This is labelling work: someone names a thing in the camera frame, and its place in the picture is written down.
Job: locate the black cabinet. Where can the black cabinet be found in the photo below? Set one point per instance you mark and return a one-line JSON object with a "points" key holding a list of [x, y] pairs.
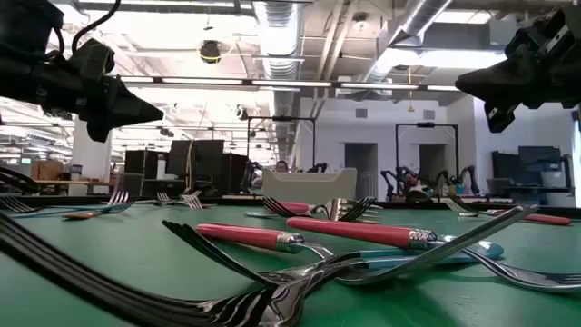
{"points": [[136, 161]]}

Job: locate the white plastic bin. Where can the white plastic bin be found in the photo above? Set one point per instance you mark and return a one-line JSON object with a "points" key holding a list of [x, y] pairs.
{"points": [[308, 186]]}

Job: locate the cardboard box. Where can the cardboard box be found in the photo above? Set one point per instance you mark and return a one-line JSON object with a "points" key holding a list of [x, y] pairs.
{"points": [[45, 170]]}

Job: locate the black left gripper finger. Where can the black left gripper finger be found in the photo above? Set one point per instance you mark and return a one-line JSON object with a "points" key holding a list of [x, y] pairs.
{"points": [[99, 129], [127, 106]]}

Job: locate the ribbed silver air duct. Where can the ribbed silver air duct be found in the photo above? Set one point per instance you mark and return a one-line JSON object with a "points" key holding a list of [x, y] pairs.
{"points": [[279, 45]]}

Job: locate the blue background robot arm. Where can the blue background robot arm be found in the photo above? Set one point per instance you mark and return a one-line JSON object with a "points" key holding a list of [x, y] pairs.
{"points": [[392, 181]]}

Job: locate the black curved bar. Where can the black curved bar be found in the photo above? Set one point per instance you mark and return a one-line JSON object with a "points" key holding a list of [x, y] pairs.
{"points": [[18, 179]]}

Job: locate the grey door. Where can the grey door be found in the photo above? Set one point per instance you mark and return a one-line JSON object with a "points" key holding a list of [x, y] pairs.
{"points": [[433, 159], [361, 163]]}

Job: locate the black computer case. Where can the black computer case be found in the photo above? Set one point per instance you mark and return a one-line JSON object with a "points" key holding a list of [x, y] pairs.
{"points": [[235, 170]]}

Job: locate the black table edge rail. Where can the black table edge rail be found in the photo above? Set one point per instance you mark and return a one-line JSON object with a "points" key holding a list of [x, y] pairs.
{"points": [[408, 205]]}

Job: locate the person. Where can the person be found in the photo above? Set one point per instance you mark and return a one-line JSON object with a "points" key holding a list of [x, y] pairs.
{"points": [[281, 166]]}

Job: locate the black overhead camera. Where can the black overhead camera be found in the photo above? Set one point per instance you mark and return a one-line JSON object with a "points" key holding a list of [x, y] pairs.
{"points": [[210, 52]]}

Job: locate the wooden table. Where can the wooden table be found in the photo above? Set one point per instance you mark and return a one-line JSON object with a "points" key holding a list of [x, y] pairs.
{"points": [[72, 182]]}

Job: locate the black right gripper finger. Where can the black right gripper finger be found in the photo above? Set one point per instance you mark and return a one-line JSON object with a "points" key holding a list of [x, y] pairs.
{"points": [[501, 118], [499, 79]]}

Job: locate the black metal rig frame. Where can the black metal rig frame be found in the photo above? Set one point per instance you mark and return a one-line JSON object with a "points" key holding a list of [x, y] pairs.
{"points": [[281, 118], [426, 124]]}

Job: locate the silver fork crossing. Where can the silver fork crossing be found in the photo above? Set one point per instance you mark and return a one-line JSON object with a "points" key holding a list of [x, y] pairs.
{"points": [[490, 250]]}

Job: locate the black desk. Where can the black desk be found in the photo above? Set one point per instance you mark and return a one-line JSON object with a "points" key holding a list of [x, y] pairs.
{"points": [[526, 188]]}

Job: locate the dark metal fork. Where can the dark metal fork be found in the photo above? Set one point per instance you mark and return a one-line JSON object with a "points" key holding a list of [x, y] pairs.
{"points": [[351, 214], [287, 212]]}

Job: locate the smooth silver air duct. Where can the smooth silver air duct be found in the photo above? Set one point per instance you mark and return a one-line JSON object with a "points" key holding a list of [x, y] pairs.
{"points": [[408, 27]]}

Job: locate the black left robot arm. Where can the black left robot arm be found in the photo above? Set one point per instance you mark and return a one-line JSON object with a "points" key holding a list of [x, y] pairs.
{"points": [[27, 27]]}

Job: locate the white pillar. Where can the white pillar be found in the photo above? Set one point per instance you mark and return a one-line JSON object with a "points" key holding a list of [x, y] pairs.
{"points": [[91, 159]]}

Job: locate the black monitor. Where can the black monitor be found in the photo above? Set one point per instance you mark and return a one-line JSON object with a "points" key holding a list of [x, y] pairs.
{"points": [[540, 158], [209, 156], [179, 156], [505, 165]]}

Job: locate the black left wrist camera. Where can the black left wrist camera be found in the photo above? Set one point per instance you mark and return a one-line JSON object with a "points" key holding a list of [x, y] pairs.
{"points": [[93, 56]]}

